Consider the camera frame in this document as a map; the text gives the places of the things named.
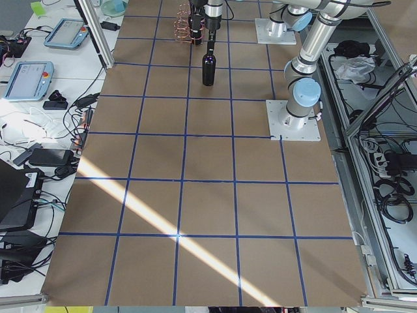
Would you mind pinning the white power strip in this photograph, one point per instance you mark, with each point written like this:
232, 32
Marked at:
376, 157

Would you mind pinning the aluminium side frame rail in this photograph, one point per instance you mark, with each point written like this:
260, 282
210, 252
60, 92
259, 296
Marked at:
382, 210

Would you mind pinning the dark glass wine bottle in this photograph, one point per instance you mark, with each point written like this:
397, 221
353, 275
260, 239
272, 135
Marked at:
209, 68

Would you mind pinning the upper blue teach pendant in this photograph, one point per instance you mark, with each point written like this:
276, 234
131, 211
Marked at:
67, 34

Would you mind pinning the black laptop computer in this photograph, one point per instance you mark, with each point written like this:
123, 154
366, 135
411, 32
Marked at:
20, 190

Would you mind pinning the green sticky note pad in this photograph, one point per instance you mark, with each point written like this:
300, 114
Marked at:
37, 8

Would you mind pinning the blue teach pendant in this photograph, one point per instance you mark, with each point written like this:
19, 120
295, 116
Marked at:
67, 34
29, 81

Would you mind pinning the copper wire wine basket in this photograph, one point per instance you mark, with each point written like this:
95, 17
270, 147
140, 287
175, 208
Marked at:
182, 26

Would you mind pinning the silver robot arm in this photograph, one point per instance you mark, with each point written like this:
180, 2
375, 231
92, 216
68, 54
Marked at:
304, 91
284, 17

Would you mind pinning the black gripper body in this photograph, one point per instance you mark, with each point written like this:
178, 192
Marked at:
212, 23

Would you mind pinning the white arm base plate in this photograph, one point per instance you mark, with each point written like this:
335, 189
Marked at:
283, 126
269, 32

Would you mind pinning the crumpled white cloth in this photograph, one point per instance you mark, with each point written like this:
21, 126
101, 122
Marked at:
356, 69

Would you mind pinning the green bowl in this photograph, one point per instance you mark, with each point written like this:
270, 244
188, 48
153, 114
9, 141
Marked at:
114, 8

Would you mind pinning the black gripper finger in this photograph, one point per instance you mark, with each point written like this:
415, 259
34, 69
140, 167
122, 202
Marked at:
211, 42

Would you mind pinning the small black box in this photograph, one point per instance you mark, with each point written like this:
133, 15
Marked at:
55, 105

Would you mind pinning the aluminium frame post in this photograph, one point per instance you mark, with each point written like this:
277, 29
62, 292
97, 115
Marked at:
91, 21

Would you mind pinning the lower blue teach pendant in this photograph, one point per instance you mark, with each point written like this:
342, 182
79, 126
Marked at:
29, 81

